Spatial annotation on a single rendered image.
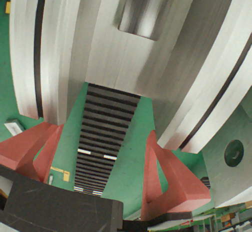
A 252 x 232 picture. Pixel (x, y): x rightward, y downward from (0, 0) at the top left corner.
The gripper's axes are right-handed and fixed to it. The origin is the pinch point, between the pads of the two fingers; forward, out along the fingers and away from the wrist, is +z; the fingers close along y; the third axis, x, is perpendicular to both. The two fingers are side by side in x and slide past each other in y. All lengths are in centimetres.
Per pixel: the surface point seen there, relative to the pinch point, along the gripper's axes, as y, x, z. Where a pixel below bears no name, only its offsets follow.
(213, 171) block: -14.0, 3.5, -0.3
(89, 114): 1.9, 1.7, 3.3
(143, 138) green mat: -5.1, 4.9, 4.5
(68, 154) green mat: 4.5, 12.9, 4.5
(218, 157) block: -13.9, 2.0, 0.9
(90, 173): 0.5, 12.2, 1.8
